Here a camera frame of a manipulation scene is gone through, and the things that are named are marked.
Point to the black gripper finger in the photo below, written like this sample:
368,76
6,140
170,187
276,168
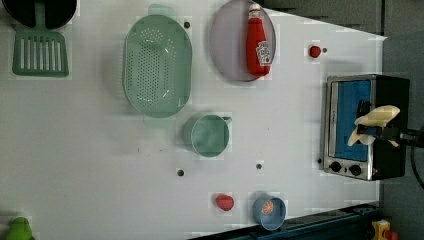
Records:
382,133
363,108

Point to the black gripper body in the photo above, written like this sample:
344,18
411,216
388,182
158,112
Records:
412,137

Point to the peeled banana toy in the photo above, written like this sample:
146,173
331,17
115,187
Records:
378,117

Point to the green mug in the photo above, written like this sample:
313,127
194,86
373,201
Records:
207,135

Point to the black silver toaster oven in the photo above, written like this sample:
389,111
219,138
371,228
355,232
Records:
380,160

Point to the small red tomato toy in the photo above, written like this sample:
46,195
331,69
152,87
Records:
315,51

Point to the yellow toy on floor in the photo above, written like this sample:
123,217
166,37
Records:
382,231

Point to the red ketchup bottle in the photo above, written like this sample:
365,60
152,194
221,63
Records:
258,55

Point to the orange slice toy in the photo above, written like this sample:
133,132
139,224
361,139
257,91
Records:
268,207

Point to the blue bowl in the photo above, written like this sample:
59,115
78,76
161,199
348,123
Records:
274,220

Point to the red strawberry toy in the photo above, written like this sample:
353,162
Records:
224,202

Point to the green oval colander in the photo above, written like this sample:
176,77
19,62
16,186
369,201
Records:
157,68

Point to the black pan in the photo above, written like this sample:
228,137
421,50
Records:
57,13

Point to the green slotted spatula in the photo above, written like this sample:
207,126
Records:
40,52

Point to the green pear toy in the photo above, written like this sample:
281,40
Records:
19,229

